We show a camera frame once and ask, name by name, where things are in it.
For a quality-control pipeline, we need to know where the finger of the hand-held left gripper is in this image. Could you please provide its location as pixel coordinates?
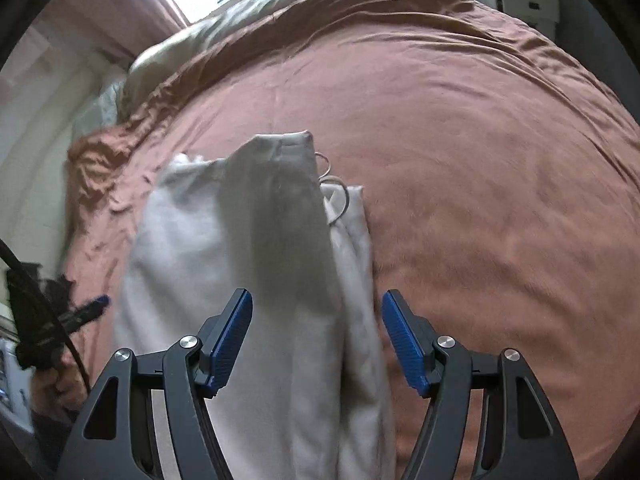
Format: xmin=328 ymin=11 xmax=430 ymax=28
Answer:
xmin=62 ymin=294 xmax=112 ymax=333

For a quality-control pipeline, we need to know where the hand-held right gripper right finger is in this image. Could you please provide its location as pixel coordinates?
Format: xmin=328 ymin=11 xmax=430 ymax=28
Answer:
xmin=382 ymin=289 xmax=581 ymax=480

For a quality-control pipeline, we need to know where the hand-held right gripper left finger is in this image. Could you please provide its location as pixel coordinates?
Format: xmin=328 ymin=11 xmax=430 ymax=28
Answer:
xmin=52 ymin=288 xmax=254 ymax=480

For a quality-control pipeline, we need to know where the beige garment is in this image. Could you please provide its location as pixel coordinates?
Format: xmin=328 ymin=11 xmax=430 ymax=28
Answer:
xmin=112 ymin=130 xmax=401 ymax=480

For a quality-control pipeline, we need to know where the brown bed sheet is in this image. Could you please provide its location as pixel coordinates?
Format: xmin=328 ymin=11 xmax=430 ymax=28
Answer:
xmin=52 ymin=0 xmax=640 ymax=480

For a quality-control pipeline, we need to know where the white pillow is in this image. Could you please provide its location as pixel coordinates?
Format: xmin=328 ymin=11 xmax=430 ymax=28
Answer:
xmin=70 ymin=79 xmax=128 ymax=147

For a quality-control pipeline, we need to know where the brown curtain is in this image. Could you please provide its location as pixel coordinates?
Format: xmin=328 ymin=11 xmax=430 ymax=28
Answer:
xmin=32 ymin=0 xmax=192 ymax=63

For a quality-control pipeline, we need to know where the beige duvet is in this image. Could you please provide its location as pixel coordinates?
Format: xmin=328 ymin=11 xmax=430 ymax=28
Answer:
xmin=119 ymin=0 xmax=451 ymax=123

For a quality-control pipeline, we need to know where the white drawer cabinet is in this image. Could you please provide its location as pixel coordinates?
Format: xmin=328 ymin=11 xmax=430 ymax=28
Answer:
xmin=499 ymin=0 xmax=561 ymax=37

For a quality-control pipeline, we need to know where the black cable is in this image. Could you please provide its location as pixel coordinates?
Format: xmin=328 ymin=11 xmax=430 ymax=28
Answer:
xmin=0 ymin=238 xmax=93 ymax=395

